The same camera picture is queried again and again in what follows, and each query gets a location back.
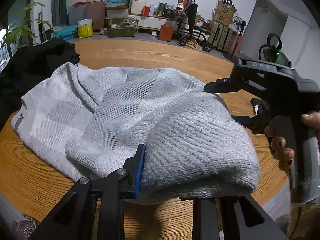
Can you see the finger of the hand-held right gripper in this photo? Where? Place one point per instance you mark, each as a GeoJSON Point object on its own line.
{"type": "Point", "coordinates": [222, 86]}
{"type": "Point", "coordinates": [255, 125]}

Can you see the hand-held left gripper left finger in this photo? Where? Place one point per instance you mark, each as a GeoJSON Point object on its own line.
{"type": "Point", "coordinates": [140, 171]}

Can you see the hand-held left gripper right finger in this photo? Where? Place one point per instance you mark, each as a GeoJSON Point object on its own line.
{"type": "Point", "coordinates": [205, 213]}

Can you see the grey knit sweater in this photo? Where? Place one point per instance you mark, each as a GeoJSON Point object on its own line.
{"type": "Point", "coordinates": [175, 135]}

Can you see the person's right hand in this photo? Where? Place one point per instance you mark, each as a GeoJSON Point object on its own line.
{"type": "Point", "coordinates": [281, 150]}

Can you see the folded black garment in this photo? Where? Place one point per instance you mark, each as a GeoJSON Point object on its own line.
{"type": "Point", "coordinates": [262, 108]}

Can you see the small pink suitcase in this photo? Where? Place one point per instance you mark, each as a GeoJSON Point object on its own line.
{"type": "Point", "coordinates": [235, 42]}

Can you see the black wheeled trolley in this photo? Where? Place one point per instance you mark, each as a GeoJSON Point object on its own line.
{"type": "Point", "coordinates": [200, 35]}

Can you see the black standing fan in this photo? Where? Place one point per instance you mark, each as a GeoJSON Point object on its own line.
{"type": "Point", "coordinates": [238, 21]}

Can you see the cardboard box black print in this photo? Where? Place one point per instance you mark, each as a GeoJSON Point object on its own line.
{"type": "Point", "coordinates": [222, 18]}
{"type": "Point", "coordinates": [226, 8]}

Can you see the orange paper bag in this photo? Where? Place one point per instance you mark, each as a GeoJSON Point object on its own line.
{"type": "Point", "coordinates": [165, 33]}

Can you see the black umbrella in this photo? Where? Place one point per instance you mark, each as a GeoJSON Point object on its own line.
{"type": "Point", "coordinates": [192, 15]}

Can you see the red white paper bag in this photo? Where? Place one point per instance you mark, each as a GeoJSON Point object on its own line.
{"type": "Point", "coordinates": [183, 2]}

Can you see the white low cabinet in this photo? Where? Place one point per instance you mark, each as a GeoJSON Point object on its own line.
{"type": "Point", "coordinates": [150, 23]}

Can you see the green box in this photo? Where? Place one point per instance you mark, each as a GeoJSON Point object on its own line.
{"type": "Point", "coordinates": [162, 8]}

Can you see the red box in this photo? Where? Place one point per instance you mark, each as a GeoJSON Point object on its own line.
{"type": "Point", "coordinates": [145, 10]}

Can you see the olive green crate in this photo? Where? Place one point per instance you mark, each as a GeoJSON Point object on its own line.
{"type": "Point", "coordinates": [122, 31]}

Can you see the white flat board box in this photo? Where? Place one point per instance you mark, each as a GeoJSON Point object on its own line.
{"type": "Point", "coordinates": [137, 5]}

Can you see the white wrapped carton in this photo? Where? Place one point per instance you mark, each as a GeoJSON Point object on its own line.
{"type": "Point", "coordinates": [116, 13]}

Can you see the speckled fabric seat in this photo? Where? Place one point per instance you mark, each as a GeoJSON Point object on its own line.
{"type": "Point", "coordinates": [23, 227]}

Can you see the white sneaker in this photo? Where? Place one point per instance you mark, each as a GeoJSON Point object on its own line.
{"type": "Point", "coordinates": [103, 31]}

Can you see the teal plastic bag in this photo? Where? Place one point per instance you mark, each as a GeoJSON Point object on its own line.
{"type": "Point", "coordinates": [116, 1]}

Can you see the pink ribbed suitcase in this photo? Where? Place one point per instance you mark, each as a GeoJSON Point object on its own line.
{"type": "Point", "coordinates": [95, 16]}

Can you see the yellow shopping bag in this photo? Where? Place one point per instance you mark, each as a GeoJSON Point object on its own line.
{"type": "Point", "coordinates": [85, 31]}

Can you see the teal flat box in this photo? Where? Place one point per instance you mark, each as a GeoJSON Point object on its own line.
{"type": "Point", "coordinates": [66, 32]}

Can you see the grey suitcase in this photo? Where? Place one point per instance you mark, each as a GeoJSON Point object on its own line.
{"type": "Point", "coordinates": [76, 15]}

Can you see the dark teal curtain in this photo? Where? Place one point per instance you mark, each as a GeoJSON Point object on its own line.
{"type": "Point", "coordinates": [60, 2]}

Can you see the leafy plant in glass vase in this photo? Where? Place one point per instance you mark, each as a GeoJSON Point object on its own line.
{"type": "Point", "coordinates": [15, 35]}

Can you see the tall leafy green plant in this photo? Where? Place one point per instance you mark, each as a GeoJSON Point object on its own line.
{"type": "Point", "coordinates": [33, 7]}

